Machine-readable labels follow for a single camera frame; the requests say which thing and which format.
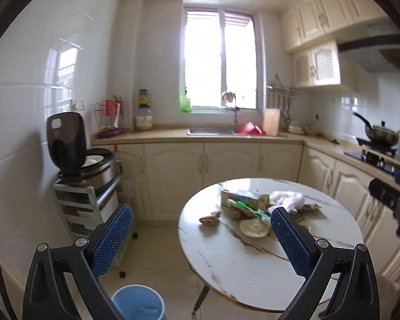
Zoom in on hanging utensil rail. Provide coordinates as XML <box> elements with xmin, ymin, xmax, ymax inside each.
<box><xmin>266</xmin><ymin>74</ymin><xmax>301</xmax><ymax>121</ymax></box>

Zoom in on red utensil rack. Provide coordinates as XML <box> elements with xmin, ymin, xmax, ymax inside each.
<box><xmin>94</xmin><ymin>95</ymin><xmax>127</xmax><ymax>139</ymax></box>

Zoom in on kitchen window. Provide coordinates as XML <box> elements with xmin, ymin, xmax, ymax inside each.
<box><xmin>180</xmin><ymin>7</ymin><xmax>262</xmax><ymax>112</ymax></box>

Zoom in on cream cabinets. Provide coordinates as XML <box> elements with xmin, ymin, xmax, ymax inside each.
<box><xmin>280</xmin><ymin>0</ymin><xmax>389</xmax><ymax>92</ymax></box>
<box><xmin>105</xmin><ymin>142</ymin><xmax>400</xmax><ymax>281</ymax></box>

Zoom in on wooden cutting board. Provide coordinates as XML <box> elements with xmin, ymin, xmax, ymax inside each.
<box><xmin>262</xmin><ymin>108</ymin><xmax>281</xmax><ymax>137</ymax></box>

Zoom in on blue plastic trash bin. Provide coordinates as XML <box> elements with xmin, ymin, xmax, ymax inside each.
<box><xmin>111</xmin><ymin>285</ymin><xmax>167</xmax><ymax>320</ymax></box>

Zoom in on wall power socket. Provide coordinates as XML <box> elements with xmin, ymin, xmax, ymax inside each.
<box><xmin>70</xmin><ymin>99</ymin><xmax>86</xmax><ymax>112</ymax></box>

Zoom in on green dish soap bottle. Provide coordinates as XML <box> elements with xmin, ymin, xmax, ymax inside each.
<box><xmin>180</xmin><ymin>89</ymin><xmax>193</xmax><ymax>113</ymax></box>

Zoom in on red plastic basin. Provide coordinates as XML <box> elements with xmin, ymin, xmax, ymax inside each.
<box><xmin>236</xmin><ymin>122</ymin><xmax>267</xmax><ymax>136</ymax></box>

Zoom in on round white marble table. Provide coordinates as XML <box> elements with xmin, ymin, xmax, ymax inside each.
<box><xmin>178</xmin><ymin>178</ymin><xmax>363</xmax><ymax>313</ymax></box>

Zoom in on white paper plate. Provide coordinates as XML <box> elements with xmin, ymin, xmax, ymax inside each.
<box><xmin>239</xmin><ymin>218</ymin><xmax>269</xmax><ymax>238</ymax></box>

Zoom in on wok with lid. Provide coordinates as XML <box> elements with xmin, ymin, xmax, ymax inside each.
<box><xmin>353</xmin><ymin>112</ymin><xmax>400</xmax><ymax>147</ymax></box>

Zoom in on large glass jar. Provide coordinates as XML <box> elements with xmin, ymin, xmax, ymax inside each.
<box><xmin>135</xmin><ymin>105</ymin><xmax>154</xmax><ymax>131</ymax></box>

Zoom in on chrome faucet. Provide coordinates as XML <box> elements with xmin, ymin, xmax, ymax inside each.
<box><xmin>222</xmin><ymin>91</ymin><xmax>240</xmax><ymax>134</ymax></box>

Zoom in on small dark jar yellow label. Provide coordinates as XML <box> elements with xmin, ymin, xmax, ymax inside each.
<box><xmin>137</xmin><ymin>89</ymin><xmax>149</xmax><ymax>107</ymax></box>

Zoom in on stacked white bowls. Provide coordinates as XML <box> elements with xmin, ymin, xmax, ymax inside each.
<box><xmin>287</xmin><ymin>120</ymin><xmax>305</xmax><ymax>135</ymax></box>

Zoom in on green white plastic wrapper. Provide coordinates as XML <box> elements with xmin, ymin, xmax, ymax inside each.
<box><xmin>226</xmin><ymin>199</ymin><xmax>271</xmax><ymax>225</ymax></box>

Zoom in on steel sink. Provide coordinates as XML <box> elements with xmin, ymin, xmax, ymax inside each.
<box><xmin>187</xmin><ymin>127</ymin><xmax>234</xmax><ymax>136</ymax></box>

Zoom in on white rolling storage cart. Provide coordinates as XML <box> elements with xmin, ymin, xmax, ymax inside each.
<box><xmin>51</xmin><ymin>173</ymin><xmax>139</xmax><ymax>279</ymax></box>

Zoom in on cream upper cabinets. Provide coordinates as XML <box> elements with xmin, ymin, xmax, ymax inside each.
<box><xmin>280</xmin><ymin>0</ymin><xmax>389</xmax><ymax>92</ymax></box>

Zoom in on brown food scrap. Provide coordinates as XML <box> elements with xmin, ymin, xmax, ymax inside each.
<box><xmin>199</xmin><ymin>210</ymin><xmax>221</xmax><ymax>225</ymax></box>

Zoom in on black rice cooker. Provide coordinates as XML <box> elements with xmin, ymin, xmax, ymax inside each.
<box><xmin>46</xmin><ymin>112</ymin><xmax>121</xmax><ymax>191</ymax></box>

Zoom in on black gas stove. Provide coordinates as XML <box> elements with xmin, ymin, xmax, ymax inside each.
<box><xmin>343</xmin><ymin>138</ymin><xmax>400</xmax><ymax>175</ymax></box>

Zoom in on cream lower cabinets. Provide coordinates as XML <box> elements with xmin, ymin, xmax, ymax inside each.
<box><xmin>105</xmin><ymin>142</ymin><xmax>400</xmax><ymax>281</ymax></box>

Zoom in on white tissue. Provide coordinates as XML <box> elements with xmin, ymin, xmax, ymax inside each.
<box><xmin>268</xmin><ymin>191</ymin><xmax>305</xmax><ymax>213</ymax></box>

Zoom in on range hood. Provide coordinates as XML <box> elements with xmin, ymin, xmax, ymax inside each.
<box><xmin>337</xmin><ymin>21</ymin><xmax>400</xmax><ymax>73</ymax></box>

